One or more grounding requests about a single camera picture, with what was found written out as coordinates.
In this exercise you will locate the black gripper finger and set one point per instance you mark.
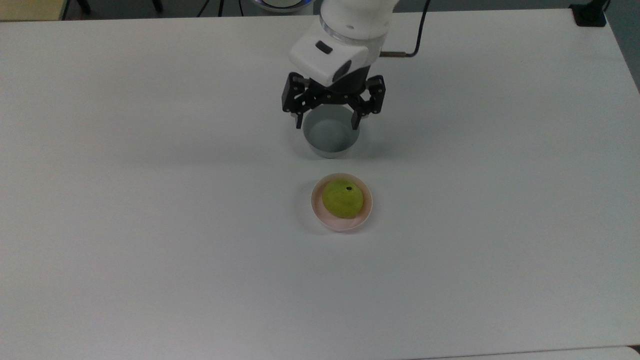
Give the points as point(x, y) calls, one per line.
point(372, 102)
point(295, 100)

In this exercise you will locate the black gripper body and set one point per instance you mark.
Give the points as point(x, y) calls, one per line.
point(352, 85)

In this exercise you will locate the black table clamp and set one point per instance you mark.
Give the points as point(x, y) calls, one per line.
point(589, 12)

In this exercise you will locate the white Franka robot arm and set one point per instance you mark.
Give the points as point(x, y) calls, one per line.
point(345, 30)

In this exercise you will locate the pink plastic bowl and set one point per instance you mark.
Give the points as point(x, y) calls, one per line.
point(345, 225)

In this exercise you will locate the black tripod legs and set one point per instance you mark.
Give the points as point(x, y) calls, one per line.
point(220, 6)

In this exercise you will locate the yellow wooden board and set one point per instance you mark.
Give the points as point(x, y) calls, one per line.
point(30, 9)

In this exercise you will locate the grey plastic bowl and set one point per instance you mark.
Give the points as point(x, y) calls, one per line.
point(330, 140)

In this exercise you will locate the green apple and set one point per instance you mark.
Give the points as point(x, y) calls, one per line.
point(342, 200)

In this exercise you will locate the black furniture leg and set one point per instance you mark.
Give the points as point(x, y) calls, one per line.
point(157, 5)
point(84, 6)

